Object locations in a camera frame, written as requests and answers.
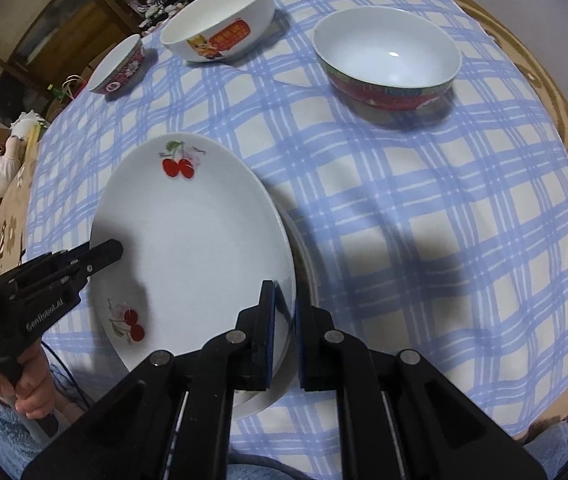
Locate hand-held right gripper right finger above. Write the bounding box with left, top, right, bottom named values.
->
left=294, top=296, right=547, bottom=480

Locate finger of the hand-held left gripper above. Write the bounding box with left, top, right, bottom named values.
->
left=0, top=239, right=124, bottom=302

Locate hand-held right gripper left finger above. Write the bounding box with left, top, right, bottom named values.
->
left=21, top=280, right=277, bottom=480

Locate maroon patterned bowl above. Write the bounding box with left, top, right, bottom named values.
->
left=87, top=34, right=146, bottom=95

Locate white cartoon print bowl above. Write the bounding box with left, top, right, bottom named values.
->
left=160, top=0, right=275, bottom=63

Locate red patterned bowl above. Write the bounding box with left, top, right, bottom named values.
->
left=313, top=8, right=462, bottom=111

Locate person's left hand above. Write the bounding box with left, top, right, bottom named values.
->
left=0, top=345, right=62, bottom=421

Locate pink and white plush toy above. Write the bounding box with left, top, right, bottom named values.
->
left=0, top=130, right=24, bottom=197

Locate white frilly plush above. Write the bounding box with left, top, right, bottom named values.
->
left=11, top=111, right=47, bottom=137

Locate red paper bag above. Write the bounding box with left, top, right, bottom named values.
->
left=63, top=74, right=91, bottom=97

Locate blue plaid cloth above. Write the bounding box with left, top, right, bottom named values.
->
left=24, top=0, right=568, bottom=441

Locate wooden wardrobe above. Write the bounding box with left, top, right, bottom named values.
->
left=0, top=0, right=165, bottom=136

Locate black and white striped plush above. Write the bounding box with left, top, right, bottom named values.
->
left=135, top=0, right=184, bottom=25

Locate black cable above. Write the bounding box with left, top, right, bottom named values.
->
left=41, top=345, right=97, bottom=413

